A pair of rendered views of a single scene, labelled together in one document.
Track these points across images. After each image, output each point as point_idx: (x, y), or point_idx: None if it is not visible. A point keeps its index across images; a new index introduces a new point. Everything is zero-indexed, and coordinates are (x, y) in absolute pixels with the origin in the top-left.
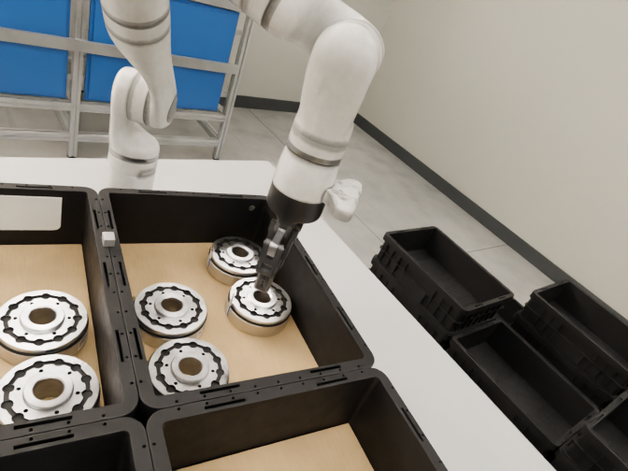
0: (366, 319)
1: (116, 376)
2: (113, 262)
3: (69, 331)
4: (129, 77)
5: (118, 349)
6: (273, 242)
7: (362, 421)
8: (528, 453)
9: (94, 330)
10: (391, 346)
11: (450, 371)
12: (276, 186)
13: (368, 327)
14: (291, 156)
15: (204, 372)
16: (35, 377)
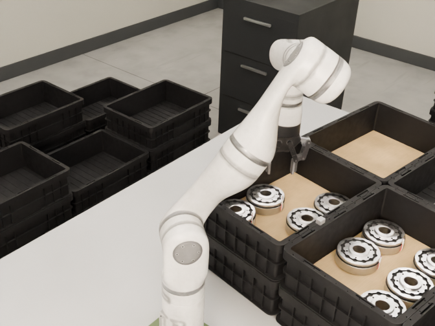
0: (168, 196)
1: (376, 197)
2: (330, 215)
3: (354, 241)
4: (197, 227)
5: (370, 196)
6: (309, 138)
7: None
8: (221, 140)
9: (336, 248)
10: (186, 185)
11: (185, 162)
12: (298, 124)
13: (177, 195)
14: (300, 107)
15: (333, 197)
16: (384, 235)
